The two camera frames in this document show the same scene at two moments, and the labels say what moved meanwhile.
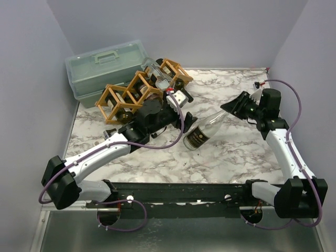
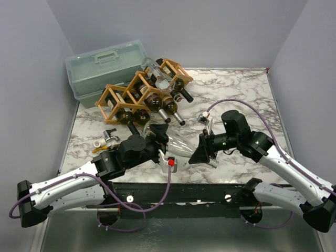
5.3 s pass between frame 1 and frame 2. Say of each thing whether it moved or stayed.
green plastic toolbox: stayed
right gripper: moved
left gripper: moved
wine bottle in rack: stayed
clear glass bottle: moved
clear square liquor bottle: stayed
